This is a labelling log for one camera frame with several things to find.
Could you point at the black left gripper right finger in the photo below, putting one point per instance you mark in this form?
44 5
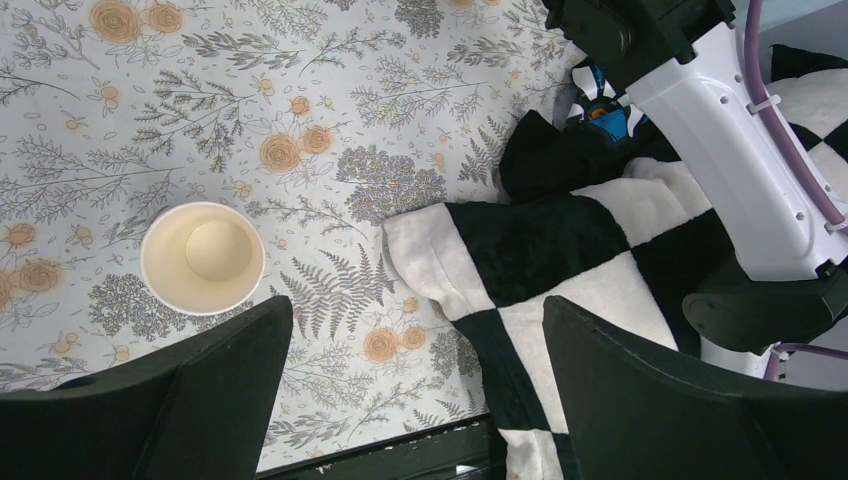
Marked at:
638 410

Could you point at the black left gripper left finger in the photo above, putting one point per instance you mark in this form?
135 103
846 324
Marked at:
197 409

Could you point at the single white paper cup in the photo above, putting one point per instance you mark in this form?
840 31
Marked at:
202 258

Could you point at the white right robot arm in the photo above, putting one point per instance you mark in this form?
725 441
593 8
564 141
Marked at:
699 81

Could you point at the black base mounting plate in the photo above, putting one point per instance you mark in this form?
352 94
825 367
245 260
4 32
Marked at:
466 449

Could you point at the black white checkered pillow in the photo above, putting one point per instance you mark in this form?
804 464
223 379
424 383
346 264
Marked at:
623 230

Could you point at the blue white patterned object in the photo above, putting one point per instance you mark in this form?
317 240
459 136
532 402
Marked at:
598 105

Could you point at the floral patterned table mat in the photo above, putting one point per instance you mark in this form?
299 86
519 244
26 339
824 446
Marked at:
314 119

